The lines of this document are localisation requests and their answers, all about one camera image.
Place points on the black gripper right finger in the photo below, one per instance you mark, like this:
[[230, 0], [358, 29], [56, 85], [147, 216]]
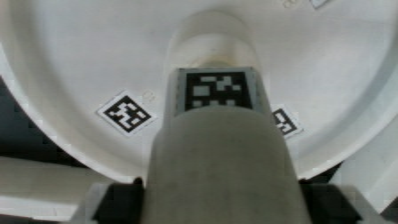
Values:
[[330, 207]]

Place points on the white cylindrical table leg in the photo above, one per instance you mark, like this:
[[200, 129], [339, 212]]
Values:
[[221, 179]]

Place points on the white fence rail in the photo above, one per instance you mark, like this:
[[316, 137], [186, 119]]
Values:
[[44, 188], [369, 171]]

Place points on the white right fence rail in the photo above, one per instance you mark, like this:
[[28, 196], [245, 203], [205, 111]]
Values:
[[369, 171]]

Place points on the white front fence rail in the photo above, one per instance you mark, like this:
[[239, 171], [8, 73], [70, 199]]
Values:
[[44, 188]]

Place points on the white round table top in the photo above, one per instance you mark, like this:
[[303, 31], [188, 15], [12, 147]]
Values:
[[85, 50]]

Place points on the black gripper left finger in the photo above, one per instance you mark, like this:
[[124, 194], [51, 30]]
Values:
[[122, 204]]

